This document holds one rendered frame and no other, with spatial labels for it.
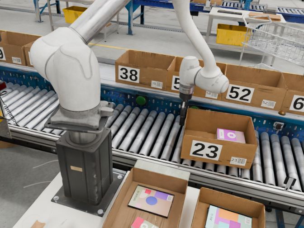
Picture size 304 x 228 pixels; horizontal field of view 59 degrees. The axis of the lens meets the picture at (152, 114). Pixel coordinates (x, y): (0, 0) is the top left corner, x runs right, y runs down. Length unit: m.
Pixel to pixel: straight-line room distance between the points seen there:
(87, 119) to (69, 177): 0.33
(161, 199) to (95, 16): 0.86
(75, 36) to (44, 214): 0.78
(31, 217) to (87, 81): 0.68
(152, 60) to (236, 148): 1.05
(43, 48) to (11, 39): 1.71
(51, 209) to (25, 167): 1.43
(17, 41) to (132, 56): 1.10
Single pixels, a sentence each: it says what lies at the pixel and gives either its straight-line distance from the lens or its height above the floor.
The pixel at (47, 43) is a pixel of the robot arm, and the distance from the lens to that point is 1.15.
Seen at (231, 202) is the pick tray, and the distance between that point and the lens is 1.34.
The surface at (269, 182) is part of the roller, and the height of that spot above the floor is 0.75.
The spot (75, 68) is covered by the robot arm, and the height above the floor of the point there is 1.41.
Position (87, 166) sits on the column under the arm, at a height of 1.00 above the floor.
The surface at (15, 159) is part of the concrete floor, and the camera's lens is 2.87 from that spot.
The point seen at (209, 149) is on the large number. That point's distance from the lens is 1.51.
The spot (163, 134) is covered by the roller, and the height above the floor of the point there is 0.75.
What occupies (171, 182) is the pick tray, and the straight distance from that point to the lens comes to 1.35.
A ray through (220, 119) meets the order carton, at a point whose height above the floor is 0.87.
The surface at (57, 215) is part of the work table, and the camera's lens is 1.33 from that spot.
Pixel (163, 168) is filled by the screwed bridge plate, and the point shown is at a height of 0.75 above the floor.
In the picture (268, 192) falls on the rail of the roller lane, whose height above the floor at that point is 0.72.
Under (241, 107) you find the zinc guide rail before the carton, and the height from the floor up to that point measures 0.89.
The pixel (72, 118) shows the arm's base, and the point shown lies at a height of 1.22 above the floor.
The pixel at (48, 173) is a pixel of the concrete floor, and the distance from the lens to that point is 2.63.
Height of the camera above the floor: 1.78
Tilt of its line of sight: 32 degrees down
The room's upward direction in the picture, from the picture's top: 4 degrees clockwise
